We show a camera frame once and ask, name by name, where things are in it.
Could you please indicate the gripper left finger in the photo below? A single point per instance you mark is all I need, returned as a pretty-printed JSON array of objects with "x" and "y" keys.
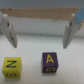
[{"x": 10, "y": 32}]

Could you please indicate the yellow block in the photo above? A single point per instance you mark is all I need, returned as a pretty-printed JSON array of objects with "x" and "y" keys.
[{"x": 11, "y": 66}]

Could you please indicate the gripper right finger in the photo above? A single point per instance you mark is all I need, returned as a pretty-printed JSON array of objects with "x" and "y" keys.
[{"x": 69, "y": 33}]

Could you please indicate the purple block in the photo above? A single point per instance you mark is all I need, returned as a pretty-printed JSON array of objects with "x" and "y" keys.
[{"x": 50, "y": 62}]

